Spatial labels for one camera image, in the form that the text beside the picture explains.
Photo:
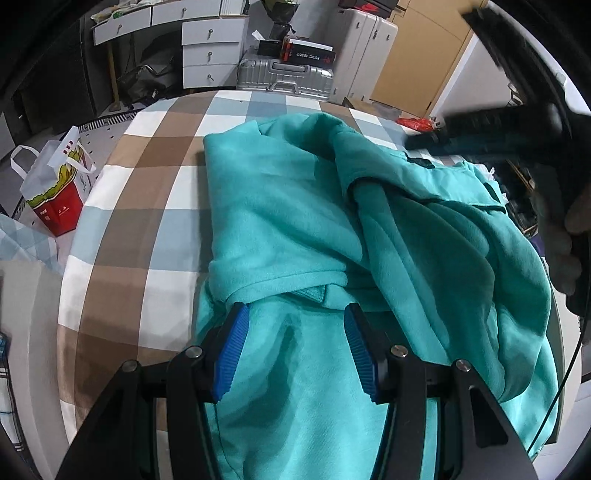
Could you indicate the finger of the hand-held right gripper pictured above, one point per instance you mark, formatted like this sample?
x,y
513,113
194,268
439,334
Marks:
x,y
480,127

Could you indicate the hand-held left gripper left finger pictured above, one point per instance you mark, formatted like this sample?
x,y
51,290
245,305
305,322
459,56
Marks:
x,y
231,350

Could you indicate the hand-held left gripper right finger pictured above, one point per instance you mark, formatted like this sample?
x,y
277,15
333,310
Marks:
x,y
362,350

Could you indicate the teal hooded jacket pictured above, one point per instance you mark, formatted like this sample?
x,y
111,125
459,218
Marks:
x,y
300,221

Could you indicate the person's right hand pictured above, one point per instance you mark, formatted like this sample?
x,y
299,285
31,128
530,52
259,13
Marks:
x,y
561,249

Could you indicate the red plastic bag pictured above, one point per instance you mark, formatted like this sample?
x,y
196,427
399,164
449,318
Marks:
x,y
415,124

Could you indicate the wooden door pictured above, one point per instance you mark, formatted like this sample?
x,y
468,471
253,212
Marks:
x,y
415,55

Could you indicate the white suitcase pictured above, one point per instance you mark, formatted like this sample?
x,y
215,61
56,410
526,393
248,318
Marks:
x,y
364,50

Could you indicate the black shoe box red logo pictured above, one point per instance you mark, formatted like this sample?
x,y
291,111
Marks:
x,y
369,4

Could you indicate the checkered bed sheet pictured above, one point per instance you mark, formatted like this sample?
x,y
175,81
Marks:
x,y
152,184

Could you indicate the black and red box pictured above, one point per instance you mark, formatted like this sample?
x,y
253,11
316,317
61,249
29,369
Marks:
x,y
309,50

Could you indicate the silver suitcase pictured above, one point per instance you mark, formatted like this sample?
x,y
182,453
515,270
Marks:
x,y
281,76

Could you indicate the grey bed panel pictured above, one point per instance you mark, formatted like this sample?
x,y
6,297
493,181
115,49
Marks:
x,y
572,415

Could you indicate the small black box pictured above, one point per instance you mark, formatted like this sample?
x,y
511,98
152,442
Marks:
x,y
270,48

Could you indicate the wrapped flower bouquet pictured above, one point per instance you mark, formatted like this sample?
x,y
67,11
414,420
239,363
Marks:
x,y
277,18

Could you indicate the white and red shopping bag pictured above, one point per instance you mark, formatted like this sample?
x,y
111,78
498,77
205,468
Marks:
x,y
55,198

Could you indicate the pale checkered pillow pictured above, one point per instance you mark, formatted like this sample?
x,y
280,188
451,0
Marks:
x,y
23,244

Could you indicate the white desk with drawers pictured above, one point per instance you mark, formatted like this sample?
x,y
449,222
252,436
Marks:
x,y
212,50

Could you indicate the black duffel bag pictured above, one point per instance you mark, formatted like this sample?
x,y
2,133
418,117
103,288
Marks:
x,y
147,78

